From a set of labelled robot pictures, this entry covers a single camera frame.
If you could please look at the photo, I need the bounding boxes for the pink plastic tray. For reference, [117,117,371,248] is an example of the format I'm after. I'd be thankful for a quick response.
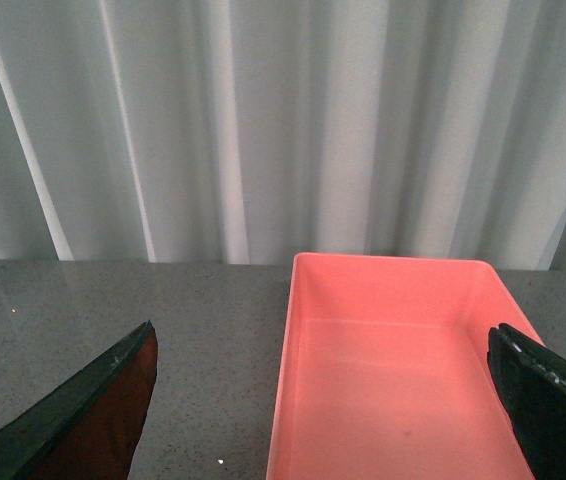
[266,253,535,479]

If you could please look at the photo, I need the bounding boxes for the white pleated curtain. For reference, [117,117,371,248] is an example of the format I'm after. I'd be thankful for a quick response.
[0,1,566,270]

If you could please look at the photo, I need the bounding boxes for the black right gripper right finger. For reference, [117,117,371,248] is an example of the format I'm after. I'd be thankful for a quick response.
[487,323,566,479]

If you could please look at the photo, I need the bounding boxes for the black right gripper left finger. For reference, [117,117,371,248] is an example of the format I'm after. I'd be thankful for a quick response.
[0,322,158,479]

